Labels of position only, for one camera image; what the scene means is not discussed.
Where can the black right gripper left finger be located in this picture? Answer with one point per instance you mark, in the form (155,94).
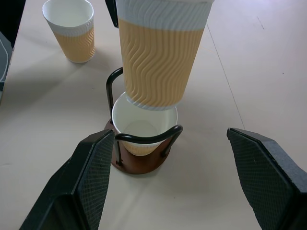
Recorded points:
(79,187)

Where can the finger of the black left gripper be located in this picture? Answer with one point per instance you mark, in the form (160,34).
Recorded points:
(112,12)

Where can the orange white ribbed paper cup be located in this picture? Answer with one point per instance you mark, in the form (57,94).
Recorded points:
(139,115)
(76,45)
(156,60)

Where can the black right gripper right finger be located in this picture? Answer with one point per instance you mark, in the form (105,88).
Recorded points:
(271,182)

